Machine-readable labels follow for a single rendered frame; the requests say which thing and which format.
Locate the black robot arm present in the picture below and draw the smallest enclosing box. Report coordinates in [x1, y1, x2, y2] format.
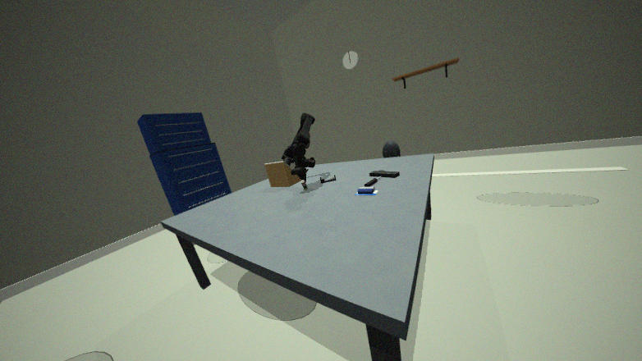
[282, 113, 315, 167]

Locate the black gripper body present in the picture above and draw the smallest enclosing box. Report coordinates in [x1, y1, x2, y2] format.
[291, 156, 306, 175]

